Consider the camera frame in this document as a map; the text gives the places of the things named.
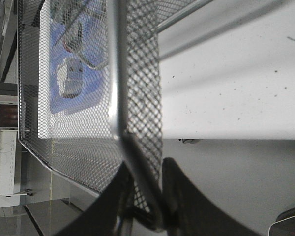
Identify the silver mesh tray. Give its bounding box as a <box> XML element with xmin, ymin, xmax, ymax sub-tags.
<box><xmin>16</xmin><ymin>0</ymin><xmax>164</xmax><ymax>232</ymax></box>

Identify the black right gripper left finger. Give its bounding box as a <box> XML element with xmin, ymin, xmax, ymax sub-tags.
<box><xmin>56</xmin><ymin>163</ymin><xmax>135</xmax><ymax>236</ymax></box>

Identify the blue plastic tray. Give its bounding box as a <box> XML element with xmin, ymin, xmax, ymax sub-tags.
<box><xmin>49</xmin><ymin>0</ymin><xmax>108</xmax><ymax>114</ymax></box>

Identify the white circuit breaker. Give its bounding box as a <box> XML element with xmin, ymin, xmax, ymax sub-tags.
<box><xmin>56</xmin><ymin>58</ymin><xmax>84</xmax><ymax>99</ymax></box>

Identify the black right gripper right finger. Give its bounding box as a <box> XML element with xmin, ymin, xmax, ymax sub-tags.
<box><xmin>162</xmin><ymin>157</ymin><xmax>258</xmax><ymax>236</ymax></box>

